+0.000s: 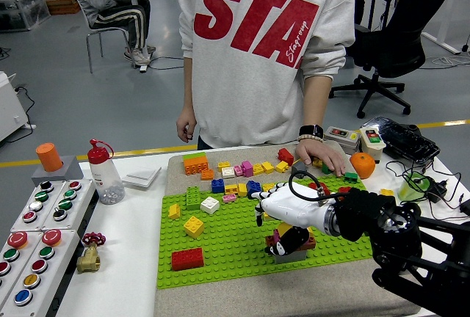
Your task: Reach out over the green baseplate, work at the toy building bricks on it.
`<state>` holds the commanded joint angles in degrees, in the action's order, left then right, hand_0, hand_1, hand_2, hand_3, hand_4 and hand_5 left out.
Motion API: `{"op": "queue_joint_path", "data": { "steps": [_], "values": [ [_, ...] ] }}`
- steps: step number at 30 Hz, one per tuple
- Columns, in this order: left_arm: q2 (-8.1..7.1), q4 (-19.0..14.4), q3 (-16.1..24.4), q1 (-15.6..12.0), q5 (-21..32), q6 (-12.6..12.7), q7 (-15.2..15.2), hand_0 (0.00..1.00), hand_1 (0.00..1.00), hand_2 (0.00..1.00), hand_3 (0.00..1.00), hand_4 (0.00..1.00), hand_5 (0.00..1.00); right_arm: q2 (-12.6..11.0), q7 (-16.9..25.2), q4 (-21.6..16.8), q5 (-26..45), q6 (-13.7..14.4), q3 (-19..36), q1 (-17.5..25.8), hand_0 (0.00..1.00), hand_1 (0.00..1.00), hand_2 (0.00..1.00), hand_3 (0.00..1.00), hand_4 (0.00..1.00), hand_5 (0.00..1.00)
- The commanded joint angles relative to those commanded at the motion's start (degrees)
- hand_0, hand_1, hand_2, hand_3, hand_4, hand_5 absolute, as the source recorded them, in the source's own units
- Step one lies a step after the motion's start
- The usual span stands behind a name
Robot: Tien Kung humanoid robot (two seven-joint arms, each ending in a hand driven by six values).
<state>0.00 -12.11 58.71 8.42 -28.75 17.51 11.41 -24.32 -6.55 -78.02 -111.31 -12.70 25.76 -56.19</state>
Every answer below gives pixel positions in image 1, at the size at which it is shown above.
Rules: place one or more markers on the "person's left hand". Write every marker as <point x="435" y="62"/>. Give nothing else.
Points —
<point x="317" y="150"/>

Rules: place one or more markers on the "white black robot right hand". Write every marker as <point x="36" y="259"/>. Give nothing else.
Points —
<point x="293" y="210"/>

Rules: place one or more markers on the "person's right hand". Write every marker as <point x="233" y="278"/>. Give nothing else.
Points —
<point x="185" y="122"/>

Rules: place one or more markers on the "small green brick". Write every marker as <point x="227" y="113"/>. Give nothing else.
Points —
<point x="351" y="177"/>
<point x="327" y="170"/>

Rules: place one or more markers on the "red square brick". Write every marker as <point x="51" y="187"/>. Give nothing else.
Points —
<point x="344" y="189"/>

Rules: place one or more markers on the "green studded baseplate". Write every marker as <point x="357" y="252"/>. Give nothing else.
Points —
<point x="227" y="243"/>

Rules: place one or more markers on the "large yellow square brick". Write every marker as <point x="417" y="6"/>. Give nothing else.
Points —
<point x="193" y="227"/>

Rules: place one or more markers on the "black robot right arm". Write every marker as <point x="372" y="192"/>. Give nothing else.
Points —
<point x="396" y="236"/>

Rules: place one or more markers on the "person's left forearm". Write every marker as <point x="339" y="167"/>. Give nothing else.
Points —
<point x="316" y="104"/>

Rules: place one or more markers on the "person's right forearm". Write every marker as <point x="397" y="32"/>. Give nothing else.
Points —
<point x="188" y="86"/>

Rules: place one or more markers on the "grey button box two green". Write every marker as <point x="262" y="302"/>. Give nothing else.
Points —
<point x="73" y="210"/>

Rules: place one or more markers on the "black wristwatch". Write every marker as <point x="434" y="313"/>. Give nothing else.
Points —
<point x="312" y="131"/>

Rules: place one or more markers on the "long red brick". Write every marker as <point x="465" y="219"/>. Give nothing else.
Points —
<point x="313" y="186"/>

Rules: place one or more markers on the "orange brick with green top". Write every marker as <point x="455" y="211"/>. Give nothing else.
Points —
<point x="195" y="164"/>

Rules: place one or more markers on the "light grey base brick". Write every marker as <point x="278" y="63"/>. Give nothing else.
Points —
<point x="293" y="257"/>

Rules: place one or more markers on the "blue brick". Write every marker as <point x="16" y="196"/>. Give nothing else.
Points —
<point x="253" y="187"/>
<point x="217" y="186"/>

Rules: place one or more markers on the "orange fruit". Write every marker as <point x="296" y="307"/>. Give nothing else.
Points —
<point x="363" y="166"/>

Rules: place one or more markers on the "small orange brick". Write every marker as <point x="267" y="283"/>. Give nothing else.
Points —
<point x="207" y="174"/>

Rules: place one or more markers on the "magenta brick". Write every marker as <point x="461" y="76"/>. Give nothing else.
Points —
<point x="247" y="168"/>

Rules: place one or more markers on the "flat pink brick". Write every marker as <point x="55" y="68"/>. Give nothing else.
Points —
<point x="229" y="198"/>

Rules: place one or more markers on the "small pink brick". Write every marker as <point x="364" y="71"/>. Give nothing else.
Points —
<point x="238" y="170"/>

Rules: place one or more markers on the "tall green brick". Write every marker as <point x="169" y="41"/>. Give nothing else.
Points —
<point x="193" y="199"/>

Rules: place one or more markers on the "white square brick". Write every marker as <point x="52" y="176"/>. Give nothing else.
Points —
<point x="209" y="205"/>

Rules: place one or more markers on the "black handheld controller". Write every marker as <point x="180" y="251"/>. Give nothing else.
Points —
<point x="404" y="141"/>

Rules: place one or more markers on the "small yellow tilted brick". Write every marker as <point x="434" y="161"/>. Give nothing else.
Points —
<point x="174" y="211"/>

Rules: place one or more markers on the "grey-brown foam mat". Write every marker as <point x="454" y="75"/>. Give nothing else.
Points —
<point x="257" y="302"/>

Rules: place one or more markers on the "clear squeeze bottle red cap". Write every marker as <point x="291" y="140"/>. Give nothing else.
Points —
<point x="104" y="181"/>

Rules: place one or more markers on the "green plastic cup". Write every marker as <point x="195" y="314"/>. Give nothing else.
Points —
<point x="409" y="190"/>

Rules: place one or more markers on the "large red brick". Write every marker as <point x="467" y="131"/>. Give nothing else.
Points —
<point x="187" y="259"/>

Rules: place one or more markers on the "grey chair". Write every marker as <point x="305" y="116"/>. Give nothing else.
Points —
<point x="106" y="31"/>

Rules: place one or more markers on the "grey block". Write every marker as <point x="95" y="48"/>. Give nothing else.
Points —
<point x="71" y="174"/>

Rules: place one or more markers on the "black office chair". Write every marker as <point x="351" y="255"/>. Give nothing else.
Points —
<point x="404" y="45"/>

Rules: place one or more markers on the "orange cylinder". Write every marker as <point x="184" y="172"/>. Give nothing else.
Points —
<point x="49" y="157"/>

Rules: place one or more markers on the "black plug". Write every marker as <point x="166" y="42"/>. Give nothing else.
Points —
<point x="465" y="207"/>

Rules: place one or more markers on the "brass valve red handwheel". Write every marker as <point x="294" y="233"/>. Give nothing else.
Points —
<point x="88" y="260"/>

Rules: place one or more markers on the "wooden crate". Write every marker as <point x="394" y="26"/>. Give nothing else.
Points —
<point x="64" y="5"/>

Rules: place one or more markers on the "grey button box silver button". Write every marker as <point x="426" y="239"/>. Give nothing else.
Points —
<point x="36" y="214"/>

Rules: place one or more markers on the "white cabinet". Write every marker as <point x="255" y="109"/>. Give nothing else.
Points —
<point x="9" y="108"/>

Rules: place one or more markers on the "clear storage box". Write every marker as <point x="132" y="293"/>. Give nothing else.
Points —
<point x="22" y="12"/>

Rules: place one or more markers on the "long button box blue button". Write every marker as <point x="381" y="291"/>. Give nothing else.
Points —
<point x="40" y="276"/>

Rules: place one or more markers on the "long grey button box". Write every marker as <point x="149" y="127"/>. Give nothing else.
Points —
<point x="11" y="254"/>

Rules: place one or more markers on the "grey switch box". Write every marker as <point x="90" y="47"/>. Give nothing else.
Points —
<point x="343" y="142"/>

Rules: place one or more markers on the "white switch box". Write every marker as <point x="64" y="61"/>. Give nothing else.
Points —
<point x="372" y="152"/>

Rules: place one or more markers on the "white wall switch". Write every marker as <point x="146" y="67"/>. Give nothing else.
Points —
<point x="141" y="177"/>

